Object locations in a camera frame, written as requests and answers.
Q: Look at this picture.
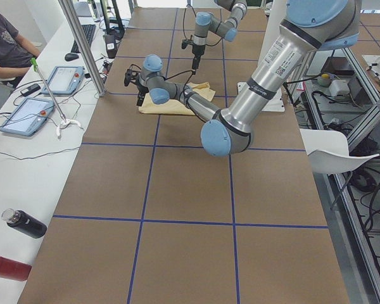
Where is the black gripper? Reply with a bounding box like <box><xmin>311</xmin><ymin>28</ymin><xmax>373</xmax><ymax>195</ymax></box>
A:
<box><xmin>181</xmin><ymin>37</ymin><xmax>206</xmax><ymax>70</ymax></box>
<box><xmin>124</xmin><ymin>64</ymin><xmax>149</xmax><ymax>106</ymax></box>

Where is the beige long-sleeve printed shirt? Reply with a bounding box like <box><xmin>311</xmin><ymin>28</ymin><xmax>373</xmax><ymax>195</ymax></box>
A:
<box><xmin>138</xmin><ymin>82</ymin><xmax>215</xmax><ymax>116</ymax></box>

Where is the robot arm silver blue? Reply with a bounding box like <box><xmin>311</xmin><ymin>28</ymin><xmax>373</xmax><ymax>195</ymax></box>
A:
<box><xmin>181</xmin><ymin>0</ymin><xmax>248</xmax><ymax>71</ymax></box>
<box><xmin>124</xmin><ymin>1</ymin><xmax>362</xmax><ymax>156</ymax></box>

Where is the far blue teach pendant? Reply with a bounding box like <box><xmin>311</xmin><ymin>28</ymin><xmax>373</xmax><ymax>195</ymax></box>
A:
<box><xmin>47</xmin><ymin>66</ymin><xmax>85</xmax><ymax>96</ymax></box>

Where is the blue teach pendant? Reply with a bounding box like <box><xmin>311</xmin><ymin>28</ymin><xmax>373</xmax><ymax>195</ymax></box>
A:
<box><xmin>47</xmin><ymin>66</ymin><xmax>85</xmax><ymax>96</ymax></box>
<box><xmin>0</xmin><ymin>98</ymin><xmax>54</xmax><ymax>137</ymax></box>

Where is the reach grabber stick tool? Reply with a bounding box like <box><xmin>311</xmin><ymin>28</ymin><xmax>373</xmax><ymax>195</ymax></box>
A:
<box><xmin>30</xmin><ymin>58</ymin><xmax>84</xmax><ymax>139</ymax></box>

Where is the black computer mouse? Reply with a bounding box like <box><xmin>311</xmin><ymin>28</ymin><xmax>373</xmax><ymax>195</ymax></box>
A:
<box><xmin>64</xmin><ymin>53</ymin><xmax>79</xmax><ymax>62</ymax></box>

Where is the black keyboard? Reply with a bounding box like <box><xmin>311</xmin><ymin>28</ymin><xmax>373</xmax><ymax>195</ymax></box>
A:
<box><xmin>70</xmin><ymin>23</ymin><xmax>97</xmax><ymax>54</ymax></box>

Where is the near blue teach pendant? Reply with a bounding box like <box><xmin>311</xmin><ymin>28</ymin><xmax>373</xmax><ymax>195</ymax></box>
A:
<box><xmin>0</xmin><ymin>98</ymin><xmax>54</xmax><ymax>137</ymax></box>

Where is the seated person grey shirt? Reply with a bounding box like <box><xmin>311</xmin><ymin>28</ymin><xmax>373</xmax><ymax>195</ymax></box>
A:
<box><xmin>0</xmin><ymin>14</ymin><xmax>41</xmax><ymax>87</ymax></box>

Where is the white plastic chair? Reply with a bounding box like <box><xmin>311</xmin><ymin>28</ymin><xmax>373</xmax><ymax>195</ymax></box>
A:
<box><xmin>299</xmin><ymin>128</ymin><xmax>380</xmax><ymax>210</ymax></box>

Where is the black bottle clear cap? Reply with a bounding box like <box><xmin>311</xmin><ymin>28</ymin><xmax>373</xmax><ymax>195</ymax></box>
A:
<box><xmin>1</xmin><ymin>208</ymin><xmax>47</xmax><ymax>239</ymax></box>

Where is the red bottle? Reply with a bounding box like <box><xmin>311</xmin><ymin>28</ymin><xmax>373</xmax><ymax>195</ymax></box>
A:
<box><xmin>0</xmin><ymin>256</ymin><xmax>32</xmax><ymax>281</ymax></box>

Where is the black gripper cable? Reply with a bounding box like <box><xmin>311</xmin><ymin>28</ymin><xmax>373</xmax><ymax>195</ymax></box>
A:
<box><xmin>182</xmin><ymin>4</ymin><xmax>198</xmax><ymax>41</ymax></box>
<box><xmin>129</xmin><ymin>63</ymin><xmax>196</xmax><ymax>96</ymax></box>

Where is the white central pedestal column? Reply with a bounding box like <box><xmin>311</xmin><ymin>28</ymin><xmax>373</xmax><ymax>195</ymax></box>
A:
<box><xmin>230</xmin><ymin>1</ymin><xmax>286</xmax><ymax>113</ymax></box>

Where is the aluminium frame post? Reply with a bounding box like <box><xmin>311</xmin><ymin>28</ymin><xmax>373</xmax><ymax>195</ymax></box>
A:
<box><xmin>58</xmin><ymin>0</ymin><xmax>106</xmax><ymax>97</ymax></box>

